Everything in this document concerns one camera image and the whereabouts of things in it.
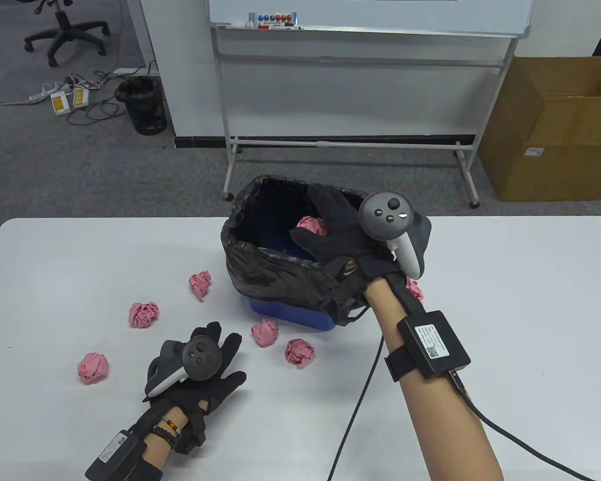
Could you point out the person's left hand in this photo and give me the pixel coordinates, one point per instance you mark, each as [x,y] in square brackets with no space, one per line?
[232,345]

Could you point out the person's right hand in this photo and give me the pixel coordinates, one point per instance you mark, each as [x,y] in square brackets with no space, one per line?
[340,235]

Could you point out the pink paper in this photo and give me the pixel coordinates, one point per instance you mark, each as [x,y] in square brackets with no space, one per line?
[299,352]
[143,314]
[92,368]
[313,225]
[200,284]
[265,333]
[414,289]

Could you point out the blue recycling bin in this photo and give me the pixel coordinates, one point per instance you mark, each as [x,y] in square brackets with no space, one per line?
[290,315]

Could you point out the person's right forearm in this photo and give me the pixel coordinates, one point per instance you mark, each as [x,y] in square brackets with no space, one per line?
[430,416]

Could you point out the black plastic bin liner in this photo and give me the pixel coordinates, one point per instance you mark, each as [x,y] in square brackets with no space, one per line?
[270,270]

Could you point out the grey white left hand controller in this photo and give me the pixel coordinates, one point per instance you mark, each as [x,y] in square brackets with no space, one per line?
[200,358]

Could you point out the grey white hand controller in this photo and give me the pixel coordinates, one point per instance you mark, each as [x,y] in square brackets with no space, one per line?
[200,358]
[383,215]

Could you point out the grey white right hand controller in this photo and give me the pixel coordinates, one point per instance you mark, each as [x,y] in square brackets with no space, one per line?
[383,215]

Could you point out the black right wrist sensor box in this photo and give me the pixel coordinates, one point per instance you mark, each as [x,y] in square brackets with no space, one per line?
[433,345]

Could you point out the black wrist sensor box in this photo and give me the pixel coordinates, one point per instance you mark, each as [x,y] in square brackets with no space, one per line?
[433,345]
[114,451]

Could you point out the black left wrist sensor box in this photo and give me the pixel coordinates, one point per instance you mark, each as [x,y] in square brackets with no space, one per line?
[114,451]

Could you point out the white marker with black cap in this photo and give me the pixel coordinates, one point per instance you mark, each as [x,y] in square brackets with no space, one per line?
[286,28]

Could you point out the white rolling whiteboard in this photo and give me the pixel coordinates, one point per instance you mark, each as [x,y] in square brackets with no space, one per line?
[360,12]

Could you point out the brown cardboard box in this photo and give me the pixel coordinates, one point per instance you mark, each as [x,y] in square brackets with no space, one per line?
[556,170]

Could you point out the strip of round magnets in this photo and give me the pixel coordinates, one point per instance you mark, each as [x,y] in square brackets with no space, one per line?
[273,19]

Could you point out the black mesh wastebasket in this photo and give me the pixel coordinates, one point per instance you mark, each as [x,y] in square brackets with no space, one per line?
[145,112]

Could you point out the white yellow charger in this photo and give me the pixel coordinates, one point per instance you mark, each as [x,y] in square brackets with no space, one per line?
[81,97]
[59,103]

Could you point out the white power strip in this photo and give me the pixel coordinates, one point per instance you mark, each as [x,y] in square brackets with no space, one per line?
[40,95]

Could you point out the office chair base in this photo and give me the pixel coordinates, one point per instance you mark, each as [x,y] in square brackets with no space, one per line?
[60,30]

